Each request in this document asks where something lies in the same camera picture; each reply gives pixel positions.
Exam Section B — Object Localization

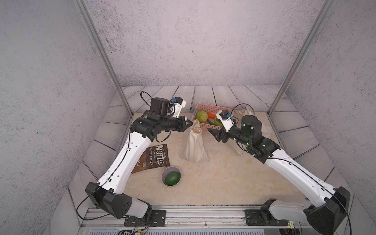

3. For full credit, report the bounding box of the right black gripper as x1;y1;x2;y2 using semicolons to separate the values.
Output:
208;125;253;148

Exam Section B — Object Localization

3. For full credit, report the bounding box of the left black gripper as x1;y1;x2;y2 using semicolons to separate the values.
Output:
158;115;193;132

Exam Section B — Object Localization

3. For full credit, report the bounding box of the beige cloth bag front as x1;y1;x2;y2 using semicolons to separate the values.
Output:
180;120;210;163

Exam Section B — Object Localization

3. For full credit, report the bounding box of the brown kettle chips bag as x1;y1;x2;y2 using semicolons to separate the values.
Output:
132;144;170;173

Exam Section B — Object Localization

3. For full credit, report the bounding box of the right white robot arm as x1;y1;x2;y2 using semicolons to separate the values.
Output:
208;110;351;235

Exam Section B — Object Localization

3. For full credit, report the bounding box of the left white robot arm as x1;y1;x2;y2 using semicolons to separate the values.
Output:
85;97;193;221

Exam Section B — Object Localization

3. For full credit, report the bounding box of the right green cabbage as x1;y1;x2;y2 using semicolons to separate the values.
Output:
214;118;223;127

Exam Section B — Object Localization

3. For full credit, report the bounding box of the green cabbage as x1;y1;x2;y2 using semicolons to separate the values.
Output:
214;118;223;127
195;110;209;123

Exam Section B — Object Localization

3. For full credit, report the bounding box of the left green cabbage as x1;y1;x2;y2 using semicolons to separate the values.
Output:
195;110;209;123

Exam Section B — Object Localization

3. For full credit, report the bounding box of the orange carrot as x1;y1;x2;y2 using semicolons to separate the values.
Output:
207;112;216;119

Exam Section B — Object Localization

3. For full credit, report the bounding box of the pink plastic basket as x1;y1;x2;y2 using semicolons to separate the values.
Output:
192;103;232;130

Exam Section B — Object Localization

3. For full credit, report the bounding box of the grey bowl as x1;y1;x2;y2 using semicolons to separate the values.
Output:
161;166;182;187

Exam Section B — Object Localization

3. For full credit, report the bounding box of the green avocado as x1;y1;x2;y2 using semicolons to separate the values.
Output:
164;171;181;186

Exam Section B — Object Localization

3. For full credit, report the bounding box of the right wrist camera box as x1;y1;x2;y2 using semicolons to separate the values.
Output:
217;110;234;132

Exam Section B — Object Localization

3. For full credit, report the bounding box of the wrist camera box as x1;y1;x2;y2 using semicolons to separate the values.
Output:
172;97;186;118
217;110;234;132

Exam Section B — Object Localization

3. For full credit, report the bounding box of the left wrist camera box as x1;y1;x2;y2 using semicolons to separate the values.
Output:
172;97;186;118

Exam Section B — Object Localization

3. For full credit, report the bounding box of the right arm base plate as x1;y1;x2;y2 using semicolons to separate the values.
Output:
244;198;289;226

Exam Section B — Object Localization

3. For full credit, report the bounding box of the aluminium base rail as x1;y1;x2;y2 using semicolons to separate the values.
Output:
77;205;338;235

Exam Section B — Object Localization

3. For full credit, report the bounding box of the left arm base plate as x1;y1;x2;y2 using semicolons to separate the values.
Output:
124;210;166;227

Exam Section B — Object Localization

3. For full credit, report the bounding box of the left aluminium frame post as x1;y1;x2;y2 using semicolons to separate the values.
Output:
72;0;134;117

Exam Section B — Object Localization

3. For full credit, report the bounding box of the aluminium frame post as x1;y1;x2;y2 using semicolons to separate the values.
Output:
267;0;335;116
72;0;134;117

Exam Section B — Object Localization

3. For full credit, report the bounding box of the right aluminium frame post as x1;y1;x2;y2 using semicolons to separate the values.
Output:
267;0;335;116

